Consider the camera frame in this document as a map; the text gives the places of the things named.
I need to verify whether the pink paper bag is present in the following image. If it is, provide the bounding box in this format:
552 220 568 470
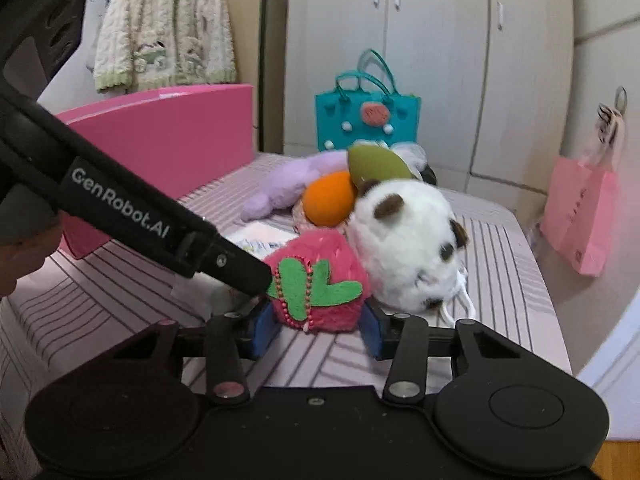
539 102 626 278

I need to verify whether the white plush animal toy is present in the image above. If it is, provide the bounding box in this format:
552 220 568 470
345 179 470 313

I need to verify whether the teal felt handbag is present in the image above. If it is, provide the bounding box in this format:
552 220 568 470
314 49 422 153

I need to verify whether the pink strawberry plush toy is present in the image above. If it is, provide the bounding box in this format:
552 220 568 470
262 230 372 334

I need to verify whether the printed paper sheet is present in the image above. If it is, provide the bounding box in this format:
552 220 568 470
222 222 299 262

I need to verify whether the pink bead chain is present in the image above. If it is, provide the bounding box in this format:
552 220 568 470
274 255 317 332

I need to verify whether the pink storage box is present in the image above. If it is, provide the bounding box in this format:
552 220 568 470
54 83 257 260

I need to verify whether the cream knit cardigan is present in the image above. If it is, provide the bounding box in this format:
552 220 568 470
92 0 238 94

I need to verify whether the black and white plush toy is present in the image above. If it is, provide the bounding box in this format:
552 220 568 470
394 142 439 186

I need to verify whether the purple plush toy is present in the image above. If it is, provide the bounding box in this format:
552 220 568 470
240 151 358 223

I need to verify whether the white wardrobe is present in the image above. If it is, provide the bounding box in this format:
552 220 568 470
282 0 576 196

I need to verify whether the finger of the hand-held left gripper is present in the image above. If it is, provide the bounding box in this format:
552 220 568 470
199 231 274 296

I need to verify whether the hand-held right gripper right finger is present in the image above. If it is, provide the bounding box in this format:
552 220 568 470
359 302 526 406

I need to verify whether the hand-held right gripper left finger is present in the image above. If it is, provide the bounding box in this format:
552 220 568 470
112 302 278 406

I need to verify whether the olive green plush toy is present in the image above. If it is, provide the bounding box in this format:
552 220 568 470
346 144 414 189

